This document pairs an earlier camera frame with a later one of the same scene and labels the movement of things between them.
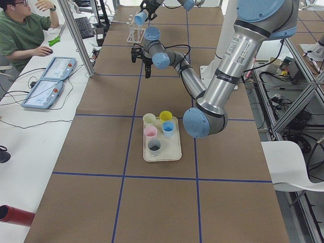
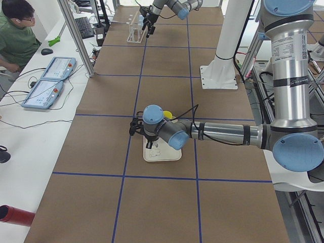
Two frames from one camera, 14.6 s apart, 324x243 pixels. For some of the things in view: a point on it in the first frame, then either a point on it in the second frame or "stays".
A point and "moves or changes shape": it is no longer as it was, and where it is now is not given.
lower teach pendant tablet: x=42 y=94 stays
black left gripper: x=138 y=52 → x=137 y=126
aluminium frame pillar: x=67 y=10 stays
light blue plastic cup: x=139 y=18 moves or changes shape
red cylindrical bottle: x=16 y=215 stays
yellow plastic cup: x=165 y=115 stays
